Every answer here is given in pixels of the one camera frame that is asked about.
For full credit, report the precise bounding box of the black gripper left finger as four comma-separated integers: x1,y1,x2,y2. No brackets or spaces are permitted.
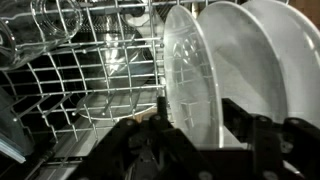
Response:
78,95,218,180

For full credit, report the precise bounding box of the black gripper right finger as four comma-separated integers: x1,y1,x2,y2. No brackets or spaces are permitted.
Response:
222,97,320,180

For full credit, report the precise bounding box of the white dinner plate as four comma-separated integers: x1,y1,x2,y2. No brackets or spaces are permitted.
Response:
162,4,225,150
195,0,290,124
240,0,320,129

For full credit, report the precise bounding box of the translucent plastic lid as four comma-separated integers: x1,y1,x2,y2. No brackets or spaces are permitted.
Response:
0,88,36,165

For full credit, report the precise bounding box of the clear drinking glass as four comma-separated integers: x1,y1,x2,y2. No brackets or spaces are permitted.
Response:
0,0,85,72

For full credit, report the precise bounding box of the wire dishwasher rack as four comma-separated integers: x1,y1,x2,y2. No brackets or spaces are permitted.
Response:
0,0,242,168

